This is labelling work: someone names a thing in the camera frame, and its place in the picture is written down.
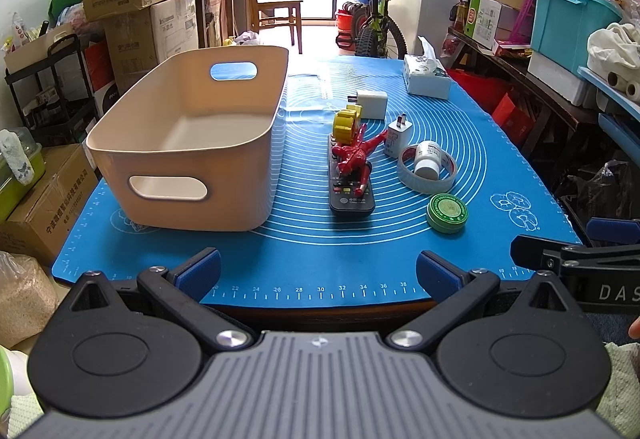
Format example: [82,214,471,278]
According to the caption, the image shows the black metal shelf rack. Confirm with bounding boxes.
[4,34,98,147]

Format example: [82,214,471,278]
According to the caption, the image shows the red box on floor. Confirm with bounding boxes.
[491,95,535,146]

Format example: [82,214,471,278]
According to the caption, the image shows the bag of grain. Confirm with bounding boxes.
[0,251,58,348]

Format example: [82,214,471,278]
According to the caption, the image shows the green ointment tin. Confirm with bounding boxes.
[426,193,469,234]

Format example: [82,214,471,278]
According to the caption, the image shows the large white charger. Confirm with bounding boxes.
[347,89,387,121]

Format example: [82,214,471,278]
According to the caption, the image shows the clear tape roll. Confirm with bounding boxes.
[397,144,458,196]

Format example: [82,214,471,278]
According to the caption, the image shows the beige plastic storage bin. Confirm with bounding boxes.
[87,45,288,232]

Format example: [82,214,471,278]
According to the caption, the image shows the floor cardboard box chinese text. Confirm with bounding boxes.
[1,144,98,267]

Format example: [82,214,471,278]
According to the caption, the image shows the large stacked cardboard box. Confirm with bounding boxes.
[102,0,198,95]

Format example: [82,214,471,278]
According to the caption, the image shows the green plastic container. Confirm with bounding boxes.
[0,127,46,221]

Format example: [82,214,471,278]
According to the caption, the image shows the black remote control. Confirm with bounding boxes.
[328,136,375,219]

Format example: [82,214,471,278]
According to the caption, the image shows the red toy figure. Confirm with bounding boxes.
[331,124,388,177]

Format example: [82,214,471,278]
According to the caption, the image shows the white rolled towel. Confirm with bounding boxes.
[0,129,35,186]

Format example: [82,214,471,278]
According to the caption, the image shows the green white carton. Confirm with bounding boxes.
[464,0,502,49]

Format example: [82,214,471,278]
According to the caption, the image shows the small white plug charger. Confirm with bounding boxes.
[384,114,413,160]

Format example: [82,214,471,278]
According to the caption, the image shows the yellow toy gear wrench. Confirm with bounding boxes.
[332,103,362,144]

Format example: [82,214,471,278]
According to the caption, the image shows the teal plastic storage crate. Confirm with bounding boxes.
[530,0,623,75]

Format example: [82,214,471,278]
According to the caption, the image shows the blue silicone baking mat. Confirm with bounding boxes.
[52,56,576,308]

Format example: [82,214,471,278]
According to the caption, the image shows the wooden chair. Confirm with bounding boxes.
[245,0,303,55]

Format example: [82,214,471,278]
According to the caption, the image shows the white tissue box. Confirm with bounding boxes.
[404,36,451,100]

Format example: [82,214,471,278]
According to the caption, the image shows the white green lidded cup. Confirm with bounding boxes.
[0,346,32,417]

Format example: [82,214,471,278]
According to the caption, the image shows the white pill bottle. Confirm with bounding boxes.
[413,140,442,180]

